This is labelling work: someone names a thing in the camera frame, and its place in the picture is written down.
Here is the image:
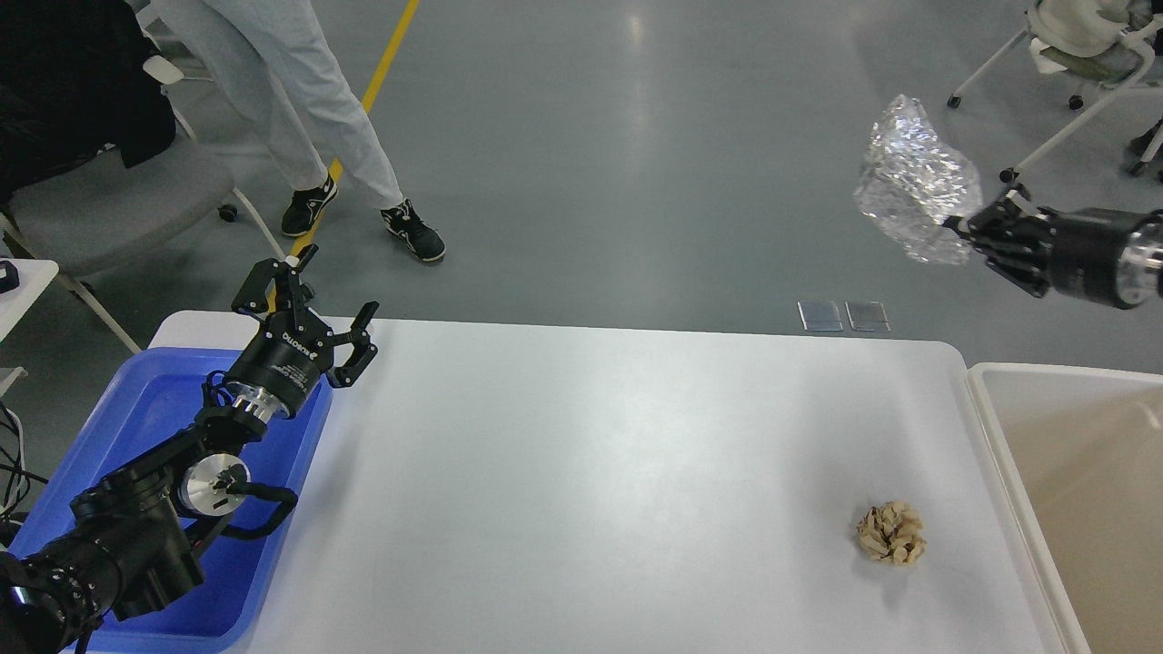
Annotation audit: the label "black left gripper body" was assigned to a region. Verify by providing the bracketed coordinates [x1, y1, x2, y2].
[224, 314, 333, 421]

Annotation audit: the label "right metal floor plate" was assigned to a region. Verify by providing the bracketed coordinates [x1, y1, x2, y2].
[844, 301, 890, 332]

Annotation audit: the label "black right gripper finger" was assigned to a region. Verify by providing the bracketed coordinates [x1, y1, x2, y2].
[944, 223, 1051, 299]
[944, 183, 1055, 247]

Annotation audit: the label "black cables at left edge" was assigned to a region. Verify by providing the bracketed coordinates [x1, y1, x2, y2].
[0, 404, 47, 546]

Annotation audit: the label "black jacket on chair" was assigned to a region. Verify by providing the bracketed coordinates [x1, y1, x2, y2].
[1, 1, 177, 202]

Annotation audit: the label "crumpled brown paper ball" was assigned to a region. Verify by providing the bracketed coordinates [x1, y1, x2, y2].
[855, 500, 927, 566]

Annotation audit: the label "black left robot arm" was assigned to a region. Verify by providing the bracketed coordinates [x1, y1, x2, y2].
[3, 244, 378, 653]

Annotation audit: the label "metal floor plate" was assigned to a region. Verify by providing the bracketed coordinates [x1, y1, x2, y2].
[797, 301, 846, 332]
[844, 301, 890, 332]

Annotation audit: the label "left metal floor plate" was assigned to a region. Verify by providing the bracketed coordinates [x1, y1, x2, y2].
[797, 301, 846, 332]

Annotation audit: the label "beige plastic bin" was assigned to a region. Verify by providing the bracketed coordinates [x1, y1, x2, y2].
[966, 363, 1162, 653]

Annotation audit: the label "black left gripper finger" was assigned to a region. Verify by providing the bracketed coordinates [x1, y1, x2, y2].
[323, 303, 381, 389]
[230, 243, 319, 332]

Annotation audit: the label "blue plastic bin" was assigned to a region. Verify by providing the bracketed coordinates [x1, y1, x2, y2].
[10, 348, 333, 653]

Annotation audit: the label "grey office chair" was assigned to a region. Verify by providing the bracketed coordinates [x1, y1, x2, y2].
[3, 111, 285, 353]

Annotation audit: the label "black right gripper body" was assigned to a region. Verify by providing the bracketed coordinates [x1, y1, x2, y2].
[1042, 207, 1162, 310]

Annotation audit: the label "person in grey trousers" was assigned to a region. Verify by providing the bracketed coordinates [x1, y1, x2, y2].
[156, 1, 447, 263]

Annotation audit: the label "white side table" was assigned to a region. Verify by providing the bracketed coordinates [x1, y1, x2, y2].
[1, 257, 59, 340]

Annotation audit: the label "silver foil bag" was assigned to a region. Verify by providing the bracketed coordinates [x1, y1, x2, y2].
[854, 94, 984, 265]

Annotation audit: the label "white chair with cushion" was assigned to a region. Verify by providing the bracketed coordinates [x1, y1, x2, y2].
[947, 1, 1162, 183]

